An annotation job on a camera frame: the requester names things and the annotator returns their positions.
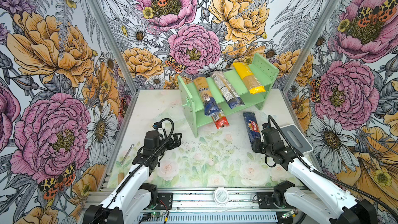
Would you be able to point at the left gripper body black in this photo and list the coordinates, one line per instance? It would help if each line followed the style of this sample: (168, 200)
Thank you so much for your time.
(166, 147)

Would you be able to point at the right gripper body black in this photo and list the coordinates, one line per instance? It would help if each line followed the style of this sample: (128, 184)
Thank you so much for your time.
(261, 147)

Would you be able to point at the blue Barilla spaghetti box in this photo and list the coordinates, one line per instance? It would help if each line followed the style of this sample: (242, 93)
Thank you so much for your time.
(252, 129)

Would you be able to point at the blue-bottom Arko spaghetti bag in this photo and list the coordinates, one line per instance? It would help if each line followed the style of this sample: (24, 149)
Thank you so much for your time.
(210, 106)

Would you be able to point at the red spaghetti bag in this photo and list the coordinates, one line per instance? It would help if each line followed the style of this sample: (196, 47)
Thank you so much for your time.
(220, 120)

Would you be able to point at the clear white-label spaghetti bag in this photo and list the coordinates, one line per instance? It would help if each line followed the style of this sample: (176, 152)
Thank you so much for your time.
(227, 90)

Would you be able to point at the yellow spaghetti bag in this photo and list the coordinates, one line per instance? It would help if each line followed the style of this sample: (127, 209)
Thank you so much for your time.
(248, 78)

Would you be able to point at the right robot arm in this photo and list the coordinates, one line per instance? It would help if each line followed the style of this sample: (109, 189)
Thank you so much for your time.
(332, 204)

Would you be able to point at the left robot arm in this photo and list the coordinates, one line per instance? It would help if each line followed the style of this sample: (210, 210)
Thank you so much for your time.
(134, 194)

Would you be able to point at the green wooden shelf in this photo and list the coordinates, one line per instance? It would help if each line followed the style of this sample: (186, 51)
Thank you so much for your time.
(193, 108)

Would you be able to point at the small wooden stick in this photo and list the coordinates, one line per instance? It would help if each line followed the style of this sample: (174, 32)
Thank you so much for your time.
(126, 155)

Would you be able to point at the white round lid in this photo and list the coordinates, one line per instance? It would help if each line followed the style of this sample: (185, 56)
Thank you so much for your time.
(221, 196)

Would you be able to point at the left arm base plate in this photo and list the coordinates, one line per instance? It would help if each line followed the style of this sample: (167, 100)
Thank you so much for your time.
(164, 201)

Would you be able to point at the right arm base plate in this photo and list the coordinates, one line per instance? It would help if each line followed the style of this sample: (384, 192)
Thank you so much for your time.
(266, 200)

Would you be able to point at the aluminium front rail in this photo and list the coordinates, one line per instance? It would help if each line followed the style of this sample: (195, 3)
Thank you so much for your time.
(202, 199)

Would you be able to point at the white vented cable duct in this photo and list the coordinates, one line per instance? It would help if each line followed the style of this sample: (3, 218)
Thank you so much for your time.
(222, 218)

